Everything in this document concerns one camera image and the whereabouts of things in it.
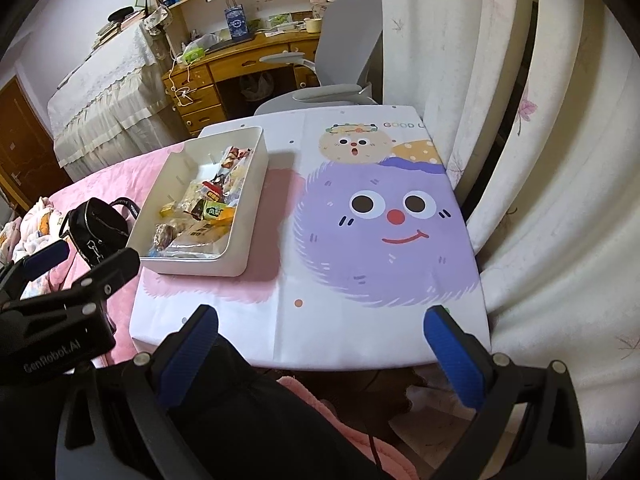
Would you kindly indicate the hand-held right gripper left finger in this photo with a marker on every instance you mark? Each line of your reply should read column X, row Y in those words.
column 192, row 357

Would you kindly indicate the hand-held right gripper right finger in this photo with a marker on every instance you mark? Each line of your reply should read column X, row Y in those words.
column 452, row 362

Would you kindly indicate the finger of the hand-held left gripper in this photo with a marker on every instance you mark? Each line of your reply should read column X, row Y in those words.
column 117, row 266
column 47, row 258

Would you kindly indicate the pile of snack packets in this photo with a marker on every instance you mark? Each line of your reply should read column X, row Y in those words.
column 205, row 210

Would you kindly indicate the white plastic box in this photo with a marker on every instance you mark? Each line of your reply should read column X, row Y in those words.
column 252, row 195

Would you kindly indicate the cartoon printed fleece cloth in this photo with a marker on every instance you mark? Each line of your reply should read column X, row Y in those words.
column 30, row 230

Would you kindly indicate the black handbag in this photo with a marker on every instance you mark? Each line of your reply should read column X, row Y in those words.
column 97, row 230

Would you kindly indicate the person's black clothing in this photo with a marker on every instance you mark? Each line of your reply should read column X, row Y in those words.
column 260, row 410

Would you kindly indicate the brown wooden door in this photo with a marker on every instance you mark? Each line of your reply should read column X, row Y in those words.
column 25, row 145

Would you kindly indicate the pink fleece garment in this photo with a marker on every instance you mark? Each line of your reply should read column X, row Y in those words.
column 360, row 435

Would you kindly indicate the cartoon printed tablecloth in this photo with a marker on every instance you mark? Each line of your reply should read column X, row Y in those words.
column 350, row 260

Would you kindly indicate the white floral curtain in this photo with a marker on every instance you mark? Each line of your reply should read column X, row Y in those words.
column 550, row 160

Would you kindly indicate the green tissue pack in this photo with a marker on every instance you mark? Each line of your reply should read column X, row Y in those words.
column 193, row 53
column 280, row 20

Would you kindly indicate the translucent plastic bag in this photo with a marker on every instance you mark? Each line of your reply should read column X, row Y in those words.
column 256, row 86

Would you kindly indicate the stack of books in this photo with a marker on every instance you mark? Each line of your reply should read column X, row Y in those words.
column 107, row 32

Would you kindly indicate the wooden shelf unit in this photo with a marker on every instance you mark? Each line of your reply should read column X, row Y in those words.
column 235, row 62

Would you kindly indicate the white plastic bag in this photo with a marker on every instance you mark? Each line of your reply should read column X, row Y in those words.
column 207, row 40

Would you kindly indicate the floral fabric tote bag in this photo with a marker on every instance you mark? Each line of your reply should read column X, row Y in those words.
column 157, row 19

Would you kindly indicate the black hat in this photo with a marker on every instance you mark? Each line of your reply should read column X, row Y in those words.
column 122, row 13

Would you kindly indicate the blue gift bag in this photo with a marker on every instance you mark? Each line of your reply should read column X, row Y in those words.
column 237, row 22

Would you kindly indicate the yellow mug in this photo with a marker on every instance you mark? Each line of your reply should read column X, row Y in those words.
column 313, row 25

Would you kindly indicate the grey office chair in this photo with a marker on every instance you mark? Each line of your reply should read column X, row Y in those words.
column 345, row 50

